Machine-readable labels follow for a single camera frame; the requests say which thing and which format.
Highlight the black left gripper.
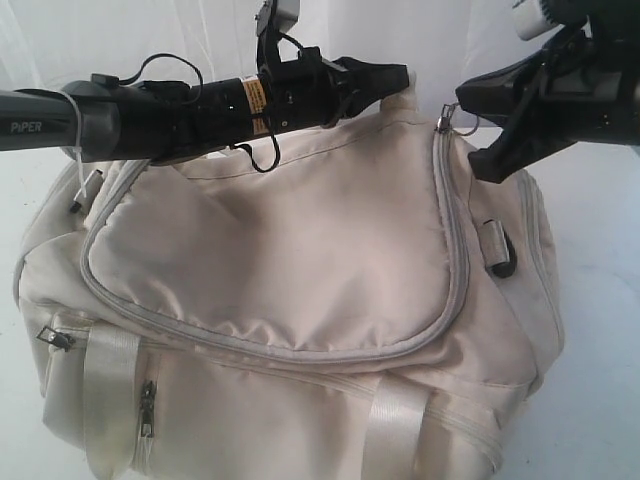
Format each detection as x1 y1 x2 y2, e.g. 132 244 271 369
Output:
259 45 410 133

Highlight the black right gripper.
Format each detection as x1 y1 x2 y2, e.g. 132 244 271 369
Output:
455 14 639 181

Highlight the metal zipper pull ring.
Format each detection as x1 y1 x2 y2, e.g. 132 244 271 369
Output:
435 102 484 137

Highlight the cream duffel bag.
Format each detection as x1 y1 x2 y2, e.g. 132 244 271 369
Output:
14 93 564 479

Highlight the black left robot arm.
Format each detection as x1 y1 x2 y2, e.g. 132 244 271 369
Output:
1 47 410 165

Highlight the white backdrop curtain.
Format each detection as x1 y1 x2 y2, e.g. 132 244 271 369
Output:
1 1 553 118

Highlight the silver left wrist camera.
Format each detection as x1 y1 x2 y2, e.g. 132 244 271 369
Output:
255 0 300 36

